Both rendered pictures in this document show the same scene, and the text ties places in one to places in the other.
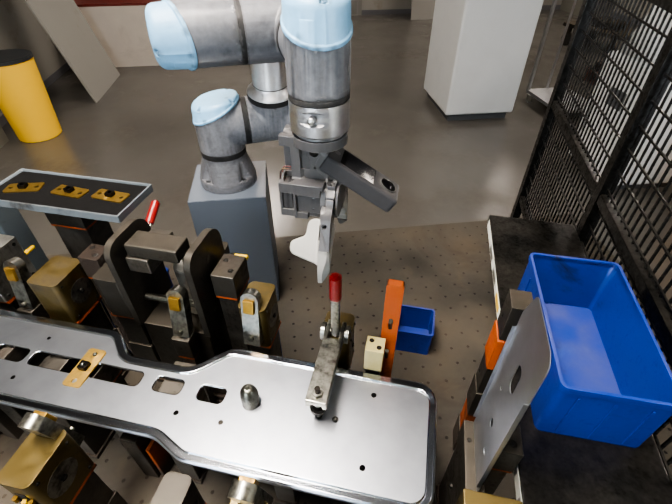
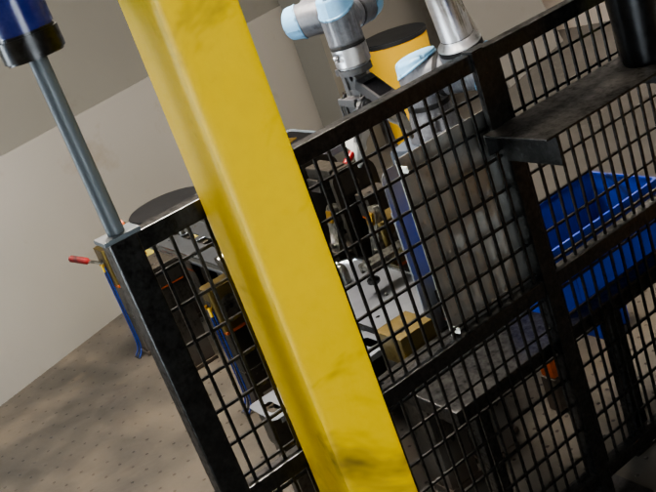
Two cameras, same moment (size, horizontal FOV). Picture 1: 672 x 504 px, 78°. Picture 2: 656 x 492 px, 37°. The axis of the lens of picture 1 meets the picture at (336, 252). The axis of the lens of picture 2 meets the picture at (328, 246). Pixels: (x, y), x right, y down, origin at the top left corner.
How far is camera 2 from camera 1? 1.70 m
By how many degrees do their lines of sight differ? 46
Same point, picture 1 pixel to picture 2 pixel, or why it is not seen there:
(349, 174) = (366, 90)
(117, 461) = not seen: hidden behind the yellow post
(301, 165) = (349, 88)
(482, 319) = not seen: outside the picture
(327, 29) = (328, 12)
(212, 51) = (307, 27)
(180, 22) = (293, 16)
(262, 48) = not seen: hidden behind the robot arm
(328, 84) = (337, 38)
